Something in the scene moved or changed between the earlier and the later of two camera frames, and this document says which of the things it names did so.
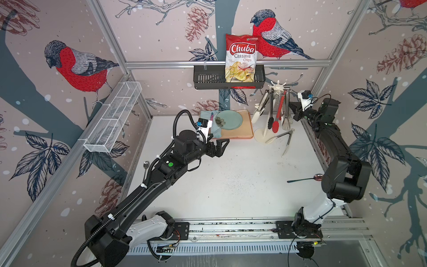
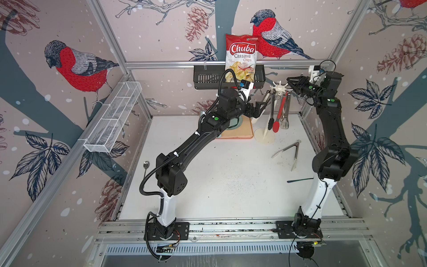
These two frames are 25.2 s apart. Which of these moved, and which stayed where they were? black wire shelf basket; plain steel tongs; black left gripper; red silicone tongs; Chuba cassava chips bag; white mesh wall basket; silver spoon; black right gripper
Moved: black left gripper; plain steel tongs; black right gripper
Stayed: white mesh wall basket; silver spoon; Chuba cassava chips bag; black wire shelf basket; red silicone tongs
